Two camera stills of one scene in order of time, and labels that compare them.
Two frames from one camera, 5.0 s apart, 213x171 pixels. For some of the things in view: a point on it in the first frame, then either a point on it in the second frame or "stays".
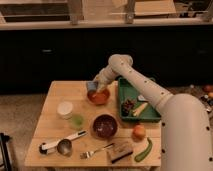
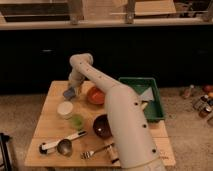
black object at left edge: (7, 160) stays
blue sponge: (92, 86) → (70, 93)
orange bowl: (99, 97) stays
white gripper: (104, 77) → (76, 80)
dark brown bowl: (104, 126) stays
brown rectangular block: (118, 150) stays
